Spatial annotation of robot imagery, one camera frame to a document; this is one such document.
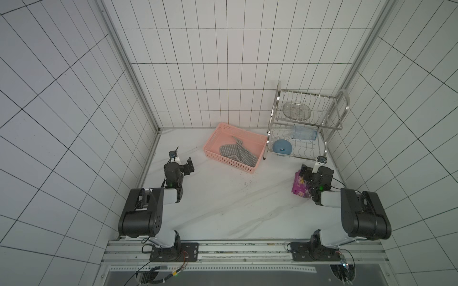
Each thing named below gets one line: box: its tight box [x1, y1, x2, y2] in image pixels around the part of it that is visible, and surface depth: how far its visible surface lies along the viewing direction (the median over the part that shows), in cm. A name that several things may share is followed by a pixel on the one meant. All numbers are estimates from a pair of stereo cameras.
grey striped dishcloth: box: [219, 136, 258, 168], surface depth 108 cm
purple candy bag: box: [291, 169, 312, 199], surface depth 89 cm
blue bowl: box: [272, 138, 293, 155], surface depth 105 cm
